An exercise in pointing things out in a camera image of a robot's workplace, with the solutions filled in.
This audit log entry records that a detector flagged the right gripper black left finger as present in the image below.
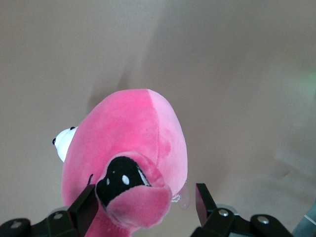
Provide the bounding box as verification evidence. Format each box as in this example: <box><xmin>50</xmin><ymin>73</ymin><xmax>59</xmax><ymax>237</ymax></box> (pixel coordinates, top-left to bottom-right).
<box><xmin>0</xmin><ymin>183</ymin><xmax>100</xmax><ymax>237</ymax></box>

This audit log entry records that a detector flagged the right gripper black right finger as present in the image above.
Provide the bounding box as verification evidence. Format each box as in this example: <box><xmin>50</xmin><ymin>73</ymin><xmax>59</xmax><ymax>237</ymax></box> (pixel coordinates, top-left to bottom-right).
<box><xmin>189</xmin><ymin>183</ymin><xmax>295</xmax><ymax>237</ymax></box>

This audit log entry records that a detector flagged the round pink plush toy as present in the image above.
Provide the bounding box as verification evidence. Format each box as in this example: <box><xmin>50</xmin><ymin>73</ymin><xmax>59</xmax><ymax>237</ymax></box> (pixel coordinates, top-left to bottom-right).
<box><xmin>60</xmin><ymin>88</ymin><xmax>191</xmax><ymax>237</ymax></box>

